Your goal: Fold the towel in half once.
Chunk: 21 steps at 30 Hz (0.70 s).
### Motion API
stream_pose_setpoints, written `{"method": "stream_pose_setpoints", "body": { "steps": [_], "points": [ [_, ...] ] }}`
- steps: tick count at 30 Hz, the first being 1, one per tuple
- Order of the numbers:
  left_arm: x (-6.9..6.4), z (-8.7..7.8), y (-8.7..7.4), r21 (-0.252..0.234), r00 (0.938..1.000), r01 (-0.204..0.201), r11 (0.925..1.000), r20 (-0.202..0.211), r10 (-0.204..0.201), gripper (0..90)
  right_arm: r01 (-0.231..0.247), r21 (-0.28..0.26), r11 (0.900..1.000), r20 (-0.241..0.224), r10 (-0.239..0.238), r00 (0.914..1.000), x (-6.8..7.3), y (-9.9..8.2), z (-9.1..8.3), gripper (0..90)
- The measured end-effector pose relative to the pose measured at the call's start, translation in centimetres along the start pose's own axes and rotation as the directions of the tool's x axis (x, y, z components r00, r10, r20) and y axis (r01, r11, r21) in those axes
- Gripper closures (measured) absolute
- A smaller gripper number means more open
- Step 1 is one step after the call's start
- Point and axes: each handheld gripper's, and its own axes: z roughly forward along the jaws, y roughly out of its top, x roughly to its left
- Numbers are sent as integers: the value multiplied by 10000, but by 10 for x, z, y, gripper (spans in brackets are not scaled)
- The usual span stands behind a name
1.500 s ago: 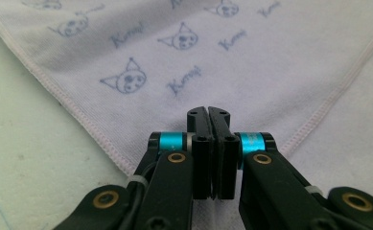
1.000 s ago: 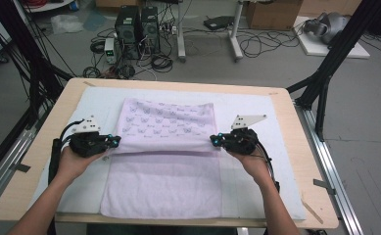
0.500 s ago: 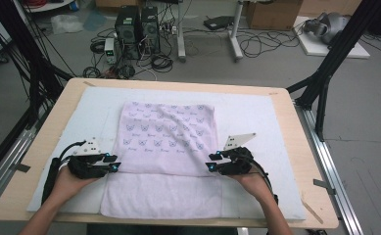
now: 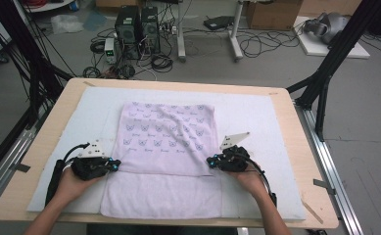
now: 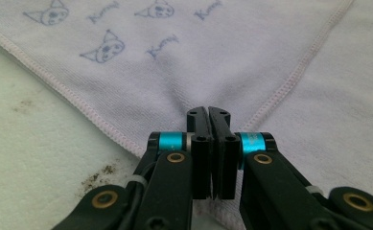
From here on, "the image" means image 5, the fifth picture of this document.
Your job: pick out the pale lilac towel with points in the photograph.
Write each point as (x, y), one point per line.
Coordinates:
(187, 64)

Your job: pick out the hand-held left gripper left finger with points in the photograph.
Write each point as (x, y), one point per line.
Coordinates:
(201, 159)

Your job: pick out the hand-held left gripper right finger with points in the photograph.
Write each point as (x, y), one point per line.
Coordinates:
(227, 166)

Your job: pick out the white foam mat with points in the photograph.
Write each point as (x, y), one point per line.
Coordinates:
(30, 159)

